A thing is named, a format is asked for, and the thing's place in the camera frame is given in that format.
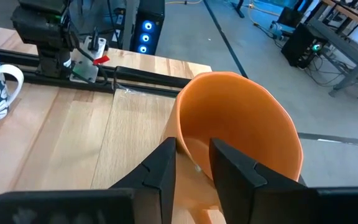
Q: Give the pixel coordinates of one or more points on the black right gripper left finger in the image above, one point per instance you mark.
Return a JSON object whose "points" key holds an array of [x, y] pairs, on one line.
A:
{"points": [[154, 193]]}

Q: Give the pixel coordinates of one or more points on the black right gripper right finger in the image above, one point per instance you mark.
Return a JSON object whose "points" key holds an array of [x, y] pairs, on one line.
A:
{"points": [[244, 193]]}

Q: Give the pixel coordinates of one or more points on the orange mug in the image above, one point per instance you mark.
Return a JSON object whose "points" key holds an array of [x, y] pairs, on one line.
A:
{"points": [[235, 118]]}

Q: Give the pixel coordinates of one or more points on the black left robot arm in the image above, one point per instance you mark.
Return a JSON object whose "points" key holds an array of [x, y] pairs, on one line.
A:
{"points": [[42, 28]]}

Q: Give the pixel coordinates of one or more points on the red tag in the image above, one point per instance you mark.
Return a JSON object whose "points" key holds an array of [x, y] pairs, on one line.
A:
{"points": [[101, 59]]}

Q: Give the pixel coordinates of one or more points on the small black computer case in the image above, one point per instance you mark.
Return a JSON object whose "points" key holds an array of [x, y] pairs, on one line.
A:
{"points": [[300, 46]]}

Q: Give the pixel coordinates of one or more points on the wooden desk grey legs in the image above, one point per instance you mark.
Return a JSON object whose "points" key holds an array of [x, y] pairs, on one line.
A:
{"points": [[343, 46]]}

